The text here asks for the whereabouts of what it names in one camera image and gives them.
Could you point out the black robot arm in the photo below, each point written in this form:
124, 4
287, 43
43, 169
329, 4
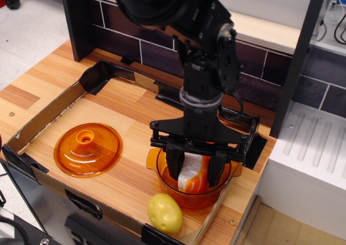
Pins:
206, 42

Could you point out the orange transparent pot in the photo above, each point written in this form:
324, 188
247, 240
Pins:
156, 160

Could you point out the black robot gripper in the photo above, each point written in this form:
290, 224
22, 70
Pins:
199, 131

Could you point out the white sink drainboard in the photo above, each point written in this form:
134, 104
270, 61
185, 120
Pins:
305, 174

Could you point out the yellow toy potato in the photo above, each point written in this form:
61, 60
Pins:
164, 213

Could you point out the dark grey vertical post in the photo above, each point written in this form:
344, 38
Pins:
306, 39

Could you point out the salmon sushi toy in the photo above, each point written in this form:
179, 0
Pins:
193, 178

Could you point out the orange transparent pot lid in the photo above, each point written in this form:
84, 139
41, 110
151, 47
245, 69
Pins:
88, 150

